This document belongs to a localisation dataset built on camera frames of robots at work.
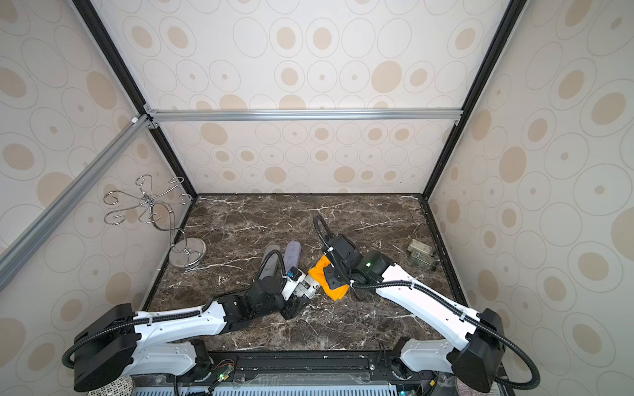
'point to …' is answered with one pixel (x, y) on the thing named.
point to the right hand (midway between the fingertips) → (340, 270)
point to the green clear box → (421, 253)
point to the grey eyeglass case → (269, 269)
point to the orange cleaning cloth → (318, 274)
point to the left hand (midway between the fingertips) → (311, 298)
